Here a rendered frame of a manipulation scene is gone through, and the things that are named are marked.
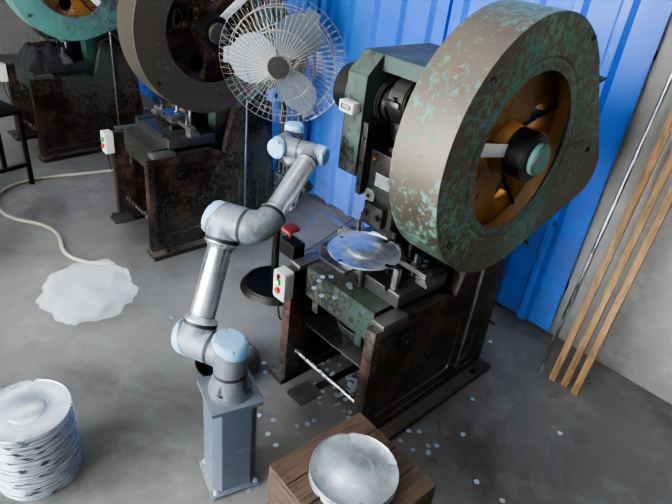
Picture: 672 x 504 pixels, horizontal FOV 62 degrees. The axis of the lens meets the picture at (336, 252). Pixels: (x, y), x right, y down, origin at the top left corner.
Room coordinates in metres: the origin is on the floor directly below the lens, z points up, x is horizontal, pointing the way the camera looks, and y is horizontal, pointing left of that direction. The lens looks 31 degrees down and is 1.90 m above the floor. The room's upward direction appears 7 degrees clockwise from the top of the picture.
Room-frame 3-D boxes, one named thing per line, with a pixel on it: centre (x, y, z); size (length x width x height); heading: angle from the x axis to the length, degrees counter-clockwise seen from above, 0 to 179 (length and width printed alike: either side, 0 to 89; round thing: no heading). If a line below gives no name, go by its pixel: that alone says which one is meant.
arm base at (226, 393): (1.41, 0.31, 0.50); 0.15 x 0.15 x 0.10
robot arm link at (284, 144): (1.97, 0.23, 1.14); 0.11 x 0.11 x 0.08; 71
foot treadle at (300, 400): (1.90, -0.10, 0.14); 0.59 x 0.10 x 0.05; 136
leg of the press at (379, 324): (1.91, -0.49, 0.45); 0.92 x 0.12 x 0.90; 136
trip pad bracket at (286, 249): (2.05, 0.19, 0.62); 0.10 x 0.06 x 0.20; 46
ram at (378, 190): (1.97, -0.17, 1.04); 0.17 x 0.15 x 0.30; 136
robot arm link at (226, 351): (1.41, 0.31, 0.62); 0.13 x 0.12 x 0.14; 71
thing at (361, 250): (1.90, -0.11, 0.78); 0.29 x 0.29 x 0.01
